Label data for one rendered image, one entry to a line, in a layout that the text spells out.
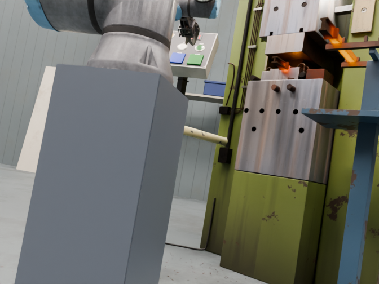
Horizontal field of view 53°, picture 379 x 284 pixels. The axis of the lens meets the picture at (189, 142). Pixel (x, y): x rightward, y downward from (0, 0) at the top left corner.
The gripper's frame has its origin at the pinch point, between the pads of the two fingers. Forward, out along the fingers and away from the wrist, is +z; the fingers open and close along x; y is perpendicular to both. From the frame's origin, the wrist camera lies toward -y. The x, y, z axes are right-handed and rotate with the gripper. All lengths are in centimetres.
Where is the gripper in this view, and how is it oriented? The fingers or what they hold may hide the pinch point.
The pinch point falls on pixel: (192, 42)
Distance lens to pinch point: 200.1
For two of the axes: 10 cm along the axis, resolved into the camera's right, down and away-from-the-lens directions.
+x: 9.5, 1.4, -2.7
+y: -2.7, 8.0, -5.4
